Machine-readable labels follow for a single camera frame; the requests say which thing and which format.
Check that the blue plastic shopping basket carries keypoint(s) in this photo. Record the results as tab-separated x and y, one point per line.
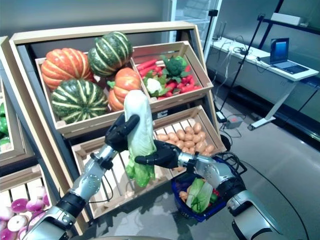
212	215

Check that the green broccoli head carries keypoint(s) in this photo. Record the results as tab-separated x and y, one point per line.
175	66

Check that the black round floor base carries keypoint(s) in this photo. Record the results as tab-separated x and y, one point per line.
226	143

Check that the wooden pumpkin crate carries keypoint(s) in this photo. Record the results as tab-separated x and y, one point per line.
75	126

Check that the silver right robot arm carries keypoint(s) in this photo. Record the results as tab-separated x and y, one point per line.
215	170

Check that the wooden neighbour display shelf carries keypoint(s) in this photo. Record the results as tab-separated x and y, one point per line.
2	43

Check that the grey box with red button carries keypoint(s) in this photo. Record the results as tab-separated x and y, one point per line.
233	121

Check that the black tripod stand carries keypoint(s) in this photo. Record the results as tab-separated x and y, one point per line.
241	62

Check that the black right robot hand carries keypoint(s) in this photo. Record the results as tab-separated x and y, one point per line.
165	156

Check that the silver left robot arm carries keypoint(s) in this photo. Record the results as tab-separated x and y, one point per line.
87	182

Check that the red carrot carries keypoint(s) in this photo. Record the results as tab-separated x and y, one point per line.
192	89
146	64
147	70
171	86

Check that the green striped pumpkin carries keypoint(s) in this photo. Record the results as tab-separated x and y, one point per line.
77	100
110	53

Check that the black metal rack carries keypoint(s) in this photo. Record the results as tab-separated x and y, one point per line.
287	25

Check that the red bell pepper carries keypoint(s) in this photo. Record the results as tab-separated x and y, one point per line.
216	192

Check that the white cauliflower with leaves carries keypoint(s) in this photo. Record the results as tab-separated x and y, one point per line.
153	85

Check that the long white box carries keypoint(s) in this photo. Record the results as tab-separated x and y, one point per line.
287	18

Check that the wooden potato crate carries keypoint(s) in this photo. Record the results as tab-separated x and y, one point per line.
175	117

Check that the large orange ribbed pumpkin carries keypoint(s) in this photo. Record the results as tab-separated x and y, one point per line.
62	66

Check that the open grey laptop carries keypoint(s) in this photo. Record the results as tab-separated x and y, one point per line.
280	50

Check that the white desk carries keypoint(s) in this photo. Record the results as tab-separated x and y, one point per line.
297	76

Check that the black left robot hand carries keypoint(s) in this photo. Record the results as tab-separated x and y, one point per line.
117	137

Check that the wooden carrot crate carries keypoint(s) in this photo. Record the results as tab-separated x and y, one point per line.
197	67

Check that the wooden onion crate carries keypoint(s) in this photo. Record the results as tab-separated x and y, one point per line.
20	178

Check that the wooden vegetable display shelf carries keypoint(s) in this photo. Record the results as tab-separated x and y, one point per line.
100	30

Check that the wooden slatted cabbage crate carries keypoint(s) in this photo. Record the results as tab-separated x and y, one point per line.
107	207

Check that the black power adapter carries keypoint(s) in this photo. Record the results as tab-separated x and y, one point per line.
221	116

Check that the wooden pepper crate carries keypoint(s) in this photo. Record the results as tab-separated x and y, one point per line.
15	152

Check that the small orange pumpkin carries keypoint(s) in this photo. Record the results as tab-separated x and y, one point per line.
125	85

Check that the black camera on stand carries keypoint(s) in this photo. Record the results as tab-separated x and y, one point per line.
213	13

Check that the purple white onion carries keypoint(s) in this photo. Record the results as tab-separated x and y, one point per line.
19	205
43	193
35	205
7	233
6	213
17	223

